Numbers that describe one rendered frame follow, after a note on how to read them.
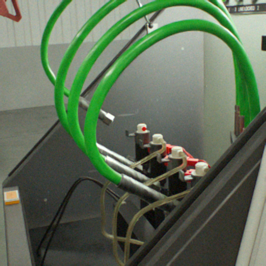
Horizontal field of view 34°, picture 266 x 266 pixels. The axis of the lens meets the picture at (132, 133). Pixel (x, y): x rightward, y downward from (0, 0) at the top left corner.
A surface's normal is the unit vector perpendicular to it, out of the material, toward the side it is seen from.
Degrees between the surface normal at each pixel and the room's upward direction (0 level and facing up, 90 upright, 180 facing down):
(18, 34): 90
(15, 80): 90
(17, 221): 0
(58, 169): 90
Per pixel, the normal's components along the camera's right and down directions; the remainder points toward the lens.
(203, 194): -0.68, -0.63
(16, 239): -0.04, -0.97
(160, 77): 0.30, 0.23
